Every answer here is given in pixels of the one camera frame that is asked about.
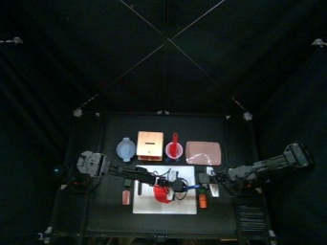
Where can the orange toy carrot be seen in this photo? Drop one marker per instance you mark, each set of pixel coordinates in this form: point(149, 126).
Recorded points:
point(203, 201)

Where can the grey frame corner bracket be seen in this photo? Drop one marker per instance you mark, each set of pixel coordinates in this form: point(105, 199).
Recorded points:
point(77, 112)
point(318, 42)
point(247, 116)
point(16, 40)

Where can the silver metal spatula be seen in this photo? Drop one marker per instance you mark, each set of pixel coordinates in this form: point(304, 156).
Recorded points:
point(212, 190)

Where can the pink square tray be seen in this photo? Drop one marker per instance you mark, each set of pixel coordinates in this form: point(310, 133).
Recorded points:
point(203, 153)

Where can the wooden toy toaster box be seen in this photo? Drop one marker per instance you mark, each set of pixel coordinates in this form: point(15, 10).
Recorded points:
point(149, 146)

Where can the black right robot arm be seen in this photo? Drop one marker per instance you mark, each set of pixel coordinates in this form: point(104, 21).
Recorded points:
point(263, 166)

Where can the light blue bowl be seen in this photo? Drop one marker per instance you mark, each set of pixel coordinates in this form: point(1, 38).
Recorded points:
point(125, 149)

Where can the white cutting board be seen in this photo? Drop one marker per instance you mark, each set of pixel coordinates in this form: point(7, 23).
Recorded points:
point(148, 204)

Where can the white printed label sticker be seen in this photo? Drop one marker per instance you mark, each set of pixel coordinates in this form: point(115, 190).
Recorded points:
point(251, 218)

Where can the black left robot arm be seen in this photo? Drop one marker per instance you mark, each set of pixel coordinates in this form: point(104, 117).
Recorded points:
point(127, 172)

